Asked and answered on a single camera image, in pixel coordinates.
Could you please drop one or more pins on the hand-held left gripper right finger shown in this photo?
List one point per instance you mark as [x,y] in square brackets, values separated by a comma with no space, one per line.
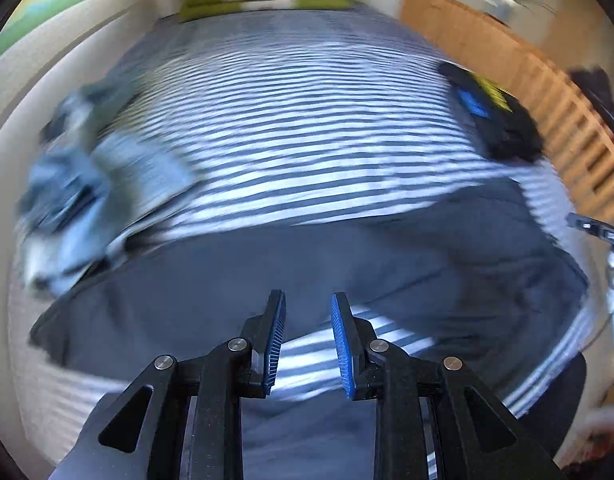
[344,345]

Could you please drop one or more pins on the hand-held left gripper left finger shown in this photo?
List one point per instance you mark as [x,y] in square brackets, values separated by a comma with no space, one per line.
[273,340]

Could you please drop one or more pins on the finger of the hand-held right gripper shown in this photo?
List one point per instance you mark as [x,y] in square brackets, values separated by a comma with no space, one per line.
[599,230]

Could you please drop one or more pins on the grey checkered shirt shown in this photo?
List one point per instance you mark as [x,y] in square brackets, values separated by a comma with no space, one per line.
[237,280]

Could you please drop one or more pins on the dark grey folded garment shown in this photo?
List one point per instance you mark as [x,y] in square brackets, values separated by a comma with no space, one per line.
[517,142]

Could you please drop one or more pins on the black garment yellow print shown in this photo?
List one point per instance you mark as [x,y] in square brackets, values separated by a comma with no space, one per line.
[507,110]

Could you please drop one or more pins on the person's dark clothing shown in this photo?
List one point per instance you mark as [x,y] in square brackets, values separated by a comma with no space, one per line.
[557,400]

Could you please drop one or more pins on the blue striped folded garment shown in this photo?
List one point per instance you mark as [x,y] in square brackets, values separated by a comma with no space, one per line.
[474,102]

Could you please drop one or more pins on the blue striped bed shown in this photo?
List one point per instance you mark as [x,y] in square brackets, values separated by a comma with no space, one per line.
[312,110]

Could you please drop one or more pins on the light blue denim garment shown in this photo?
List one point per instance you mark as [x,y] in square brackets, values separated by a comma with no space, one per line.
[72,195]

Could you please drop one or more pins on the teal grey garment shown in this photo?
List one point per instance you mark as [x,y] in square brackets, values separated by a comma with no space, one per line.
[102,100]

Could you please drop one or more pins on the wooden slatted bed rail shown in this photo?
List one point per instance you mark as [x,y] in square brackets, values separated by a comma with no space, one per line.
[537,75]

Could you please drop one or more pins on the landscape wall tapestry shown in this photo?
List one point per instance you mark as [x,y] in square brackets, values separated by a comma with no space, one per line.
[62,0]

